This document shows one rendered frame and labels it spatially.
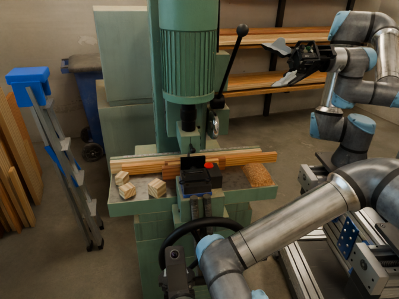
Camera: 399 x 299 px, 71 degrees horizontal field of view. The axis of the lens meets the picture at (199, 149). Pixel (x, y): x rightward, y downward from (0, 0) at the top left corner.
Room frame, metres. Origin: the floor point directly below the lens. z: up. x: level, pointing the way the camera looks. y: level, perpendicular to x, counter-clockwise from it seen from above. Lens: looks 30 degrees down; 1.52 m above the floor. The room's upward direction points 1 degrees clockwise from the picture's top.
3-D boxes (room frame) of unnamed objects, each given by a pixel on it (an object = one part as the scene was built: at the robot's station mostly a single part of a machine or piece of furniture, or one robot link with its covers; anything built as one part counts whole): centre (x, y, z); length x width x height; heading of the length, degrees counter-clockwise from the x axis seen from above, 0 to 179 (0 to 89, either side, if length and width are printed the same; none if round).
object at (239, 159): (0.94, -0.01, 0.92); 0.62 x 0.02 x 0.04; 101
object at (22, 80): (1.37, 0.78, 0.58); 0.27 x 0.25 x 1.16; 107
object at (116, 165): (0.95, 0.04, 0.93); 0.60 x 0.02 x 0.05; 101
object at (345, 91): (0.92, -0.50, 1.23); 0.11 x 0.08 x 0.11; 70
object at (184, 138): (0.95, 0.04, 1.03); 0.14 x 0.07 x 0.09; 11
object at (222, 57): (1.17, -0.06, 1.23); 0.09 x 0.08 x 0.15; 11
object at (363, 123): (1.13, -0.70, 0.98); 0.13 x 0.12 x 0.14; 70
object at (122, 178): (0.83, 0.28, 0.92); 0.04 x 0.03 x 0.04; 164
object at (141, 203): (0.82, 0.02, 0.87); 0.61 x 0.30 x 0.06; 101
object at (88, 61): (2.64, 0.94, 0.48); 0.64 x 0.54 x 0.97; 112
